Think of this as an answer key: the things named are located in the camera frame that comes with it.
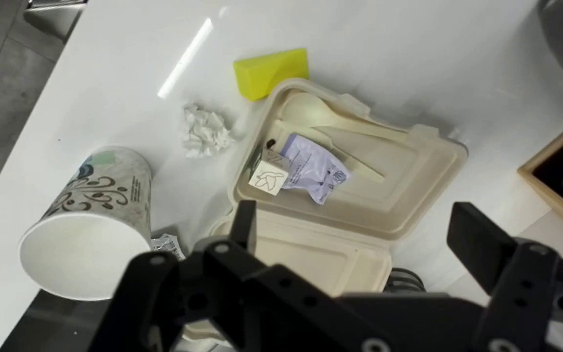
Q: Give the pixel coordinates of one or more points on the small wooden cube with drawing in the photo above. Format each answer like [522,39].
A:
[268,177]

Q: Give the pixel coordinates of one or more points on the yellow sponge block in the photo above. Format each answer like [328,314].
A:
[267,73]

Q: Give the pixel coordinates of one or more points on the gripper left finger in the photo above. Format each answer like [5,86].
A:
[262,293]

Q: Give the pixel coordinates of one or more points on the crumpled white tissue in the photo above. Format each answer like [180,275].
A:
[205,131]

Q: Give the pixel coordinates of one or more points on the printed paper cup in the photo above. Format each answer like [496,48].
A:
[93,220]

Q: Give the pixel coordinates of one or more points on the grey metal furniture base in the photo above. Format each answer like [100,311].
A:
[52,12]

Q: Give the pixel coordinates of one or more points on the wooden box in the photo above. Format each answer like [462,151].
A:
[550,181]

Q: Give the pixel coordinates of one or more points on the beige disposable spoon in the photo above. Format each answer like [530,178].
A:
[311,111]

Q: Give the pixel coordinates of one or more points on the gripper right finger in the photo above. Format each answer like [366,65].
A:
[521,283]

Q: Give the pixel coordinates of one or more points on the small silver sachet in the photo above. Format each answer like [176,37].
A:
[168,244]

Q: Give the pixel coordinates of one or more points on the black ribbed object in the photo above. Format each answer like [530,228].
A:
[404,281]

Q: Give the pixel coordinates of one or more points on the beige clamshell takeout container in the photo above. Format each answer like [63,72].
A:
[389,171]

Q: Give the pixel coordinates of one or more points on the pale purple printed packet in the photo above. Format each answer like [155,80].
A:
[313,168]

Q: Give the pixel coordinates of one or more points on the beige disposable knife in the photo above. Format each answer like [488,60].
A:
[355,154]

